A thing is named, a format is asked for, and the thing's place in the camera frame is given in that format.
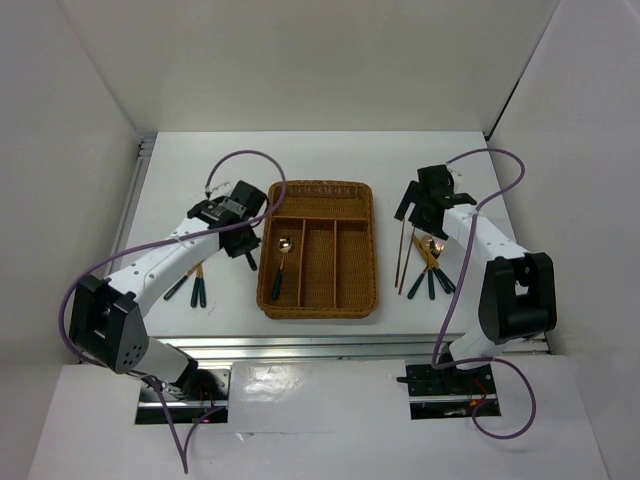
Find gold knife green handle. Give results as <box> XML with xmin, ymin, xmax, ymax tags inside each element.
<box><xmin>407</xmin><ymin>235</ymin><xmax>431</xmax><ymax>299</ymax></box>

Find gold spoon green handle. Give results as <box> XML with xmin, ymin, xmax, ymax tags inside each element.
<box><xmin>271</xmin><ymin>237</ymin><xmax>293</xmax><ymax>300</ymax></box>
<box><xmin>245</xmin><ymin>252</ymin><xmax>258</xmax><ymax>271</ymax></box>

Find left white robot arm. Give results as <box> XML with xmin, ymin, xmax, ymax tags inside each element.
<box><xmin>69</xmin><ymin>181</ymin><xmax>267</xmax><ymax>399</ymax></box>

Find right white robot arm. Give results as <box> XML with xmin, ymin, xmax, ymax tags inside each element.
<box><xmin>395</xmin><ymin>164</ymin><xmax>557</xmax><ymax>392</ymax></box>

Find right copper chopstick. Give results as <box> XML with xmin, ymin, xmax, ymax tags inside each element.
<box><xmin>398</xmin><ymin>226</ymin><xmax>416</xmax><ymax>295</ymax></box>

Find copper chopstick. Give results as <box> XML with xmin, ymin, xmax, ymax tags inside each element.
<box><xmin>394</xmin><ymin>216</ymin><xmax>406</xmax><ymax>289</ymax></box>
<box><xmin>398</xmin><ymin>226</ymin><xmax>416</xmax><ymax>295</ymax></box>

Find gold spoon right pile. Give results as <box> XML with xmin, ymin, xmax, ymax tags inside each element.
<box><xmin>420</xmin><ymin>236</ymin><xmax>436</xmax><ymax>301</ymax></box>

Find left copper chopstick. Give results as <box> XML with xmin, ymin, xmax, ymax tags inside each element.
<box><xmin>394</xmin><ymin>216</ymin><xmax>406</xmax><ymax>289</ymax></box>

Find gold knife left pile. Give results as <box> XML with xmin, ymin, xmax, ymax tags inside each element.
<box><xmin>163</xmin><ymin>266</ymin><xmax>196</xmax><ymax>301</ymax></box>

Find brown wicker cutlery tray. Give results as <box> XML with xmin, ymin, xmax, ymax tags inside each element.
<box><xmin>256</xmin><ymin>180</ymin><xmax>378</xmax><ymax>320</ymax></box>

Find aluminium left side rail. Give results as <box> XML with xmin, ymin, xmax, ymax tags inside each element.
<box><xmin>110</xmin><ymin>132</ymin><xmax>158</xmax><ymax>255</ymax></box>

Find aluminium table front rail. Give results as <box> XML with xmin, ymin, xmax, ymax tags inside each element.
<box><xmin>149</xmin><ymin>335</ymin><xmax>551</xmax><ymax>359</ymax></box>

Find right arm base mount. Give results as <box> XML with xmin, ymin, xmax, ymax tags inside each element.
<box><xmin>396</xmin><ymin>364</ymin><xmax>501</xmax><ymax>420</ymax></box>

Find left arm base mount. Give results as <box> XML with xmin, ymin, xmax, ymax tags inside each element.
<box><xmin>134</xmin><ymin>367</ymin><xmax>231</xmax><ymax>425</ymax></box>

